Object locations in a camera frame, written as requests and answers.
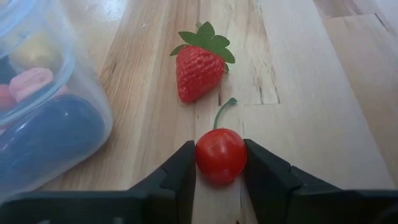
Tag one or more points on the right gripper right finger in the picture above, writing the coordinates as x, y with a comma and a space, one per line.
280, 199

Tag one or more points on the pink peach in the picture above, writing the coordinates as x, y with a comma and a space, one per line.
31, 82

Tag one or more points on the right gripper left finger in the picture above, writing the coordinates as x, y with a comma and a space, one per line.
155, 202

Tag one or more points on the yellow lemon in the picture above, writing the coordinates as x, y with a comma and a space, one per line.
34, 53

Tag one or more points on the red cherry green stem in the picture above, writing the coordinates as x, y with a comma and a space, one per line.
220, 155

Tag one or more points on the red strawberry green leaves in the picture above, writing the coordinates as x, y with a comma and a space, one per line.
199, 74

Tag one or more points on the clear plastic tupperware container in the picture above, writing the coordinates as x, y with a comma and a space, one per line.
87, 71

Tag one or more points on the purple eggplant green cap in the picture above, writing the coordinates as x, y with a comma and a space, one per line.
56, 137

